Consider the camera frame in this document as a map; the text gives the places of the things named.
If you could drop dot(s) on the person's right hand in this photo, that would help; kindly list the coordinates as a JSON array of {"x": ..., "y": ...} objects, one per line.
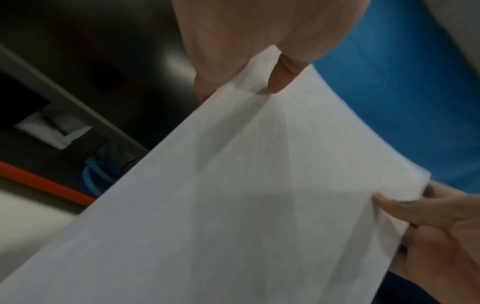
[{"x": 446, "y": 252}]

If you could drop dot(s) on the pile of white papers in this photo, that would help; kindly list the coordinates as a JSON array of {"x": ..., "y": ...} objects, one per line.
[{"x": 225, "y": 207}]

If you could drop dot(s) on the black computer monitor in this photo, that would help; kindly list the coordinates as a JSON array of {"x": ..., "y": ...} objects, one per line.
[{"x": 93, "y": 44}]

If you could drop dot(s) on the blue cloth backdrop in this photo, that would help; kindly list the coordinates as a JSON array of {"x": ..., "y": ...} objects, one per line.
[{"x": 393, "y": 104}]

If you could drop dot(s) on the person's left hand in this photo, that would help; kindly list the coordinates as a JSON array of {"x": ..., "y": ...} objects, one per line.
[{"x": 243, "y": 29}]

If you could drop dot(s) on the grey monitor stand neck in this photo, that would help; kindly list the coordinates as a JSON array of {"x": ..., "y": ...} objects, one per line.
[{"x": 41, "y": 130}]

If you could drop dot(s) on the black red-lined monitor base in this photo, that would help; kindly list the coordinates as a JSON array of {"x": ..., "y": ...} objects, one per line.
[{"x": 45, "y": 160}]

